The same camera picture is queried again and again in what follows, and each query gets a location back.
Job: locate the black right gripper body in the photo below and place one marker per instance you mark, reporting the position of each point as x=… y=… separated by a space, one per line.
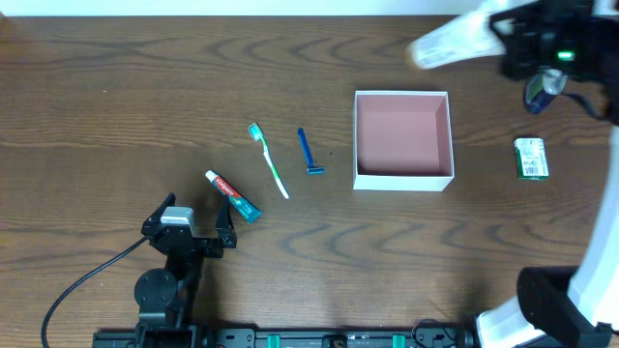
x=524 y=60

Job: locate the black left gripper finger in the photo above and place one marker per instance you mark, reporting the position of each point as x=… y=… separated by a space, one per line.
x=155 y=217
x=224 y=225

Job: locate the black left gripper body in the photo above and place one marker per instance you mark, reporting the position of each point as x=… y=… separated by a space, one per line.
x=191 y=244

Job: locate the red teal Colgate toothpaste tube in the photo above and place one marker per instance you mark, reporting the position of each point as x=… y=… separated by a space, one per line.
x=245 y=208

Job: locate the clear pump bottle purple liquid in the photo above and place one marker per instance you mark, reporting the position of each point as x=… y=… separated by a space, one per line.
x=542 y=89

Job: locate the white Pantene lotion tube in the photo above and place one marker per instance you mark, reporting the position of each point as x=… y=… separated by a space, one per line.
x=466 y=37

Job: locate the green white soap box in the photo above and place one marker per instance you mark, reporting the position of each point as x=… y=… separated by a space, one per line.
x=531 y=159

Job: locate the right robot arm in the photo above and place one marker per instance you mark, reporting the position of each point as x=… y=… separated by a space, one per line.
x=573 y=306

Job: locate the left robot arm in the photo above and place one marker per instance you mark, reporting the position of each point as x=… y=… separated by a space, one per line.
x=165 y=295

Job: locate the green white toothbrush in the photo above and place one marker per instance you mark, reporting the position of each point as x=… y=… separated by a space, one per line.
x=257 y=134

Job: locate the blue disposable razor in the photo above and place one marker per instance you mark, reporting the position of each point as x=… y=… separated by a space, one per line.
x=312 y=169

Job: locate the cream box with pink interior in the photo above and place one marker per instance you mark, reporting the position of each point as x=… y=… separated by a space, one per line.
x=402 y=141

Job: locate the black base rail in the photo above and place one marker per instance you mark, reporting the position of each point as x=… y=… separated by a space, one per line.
x=425 y=335

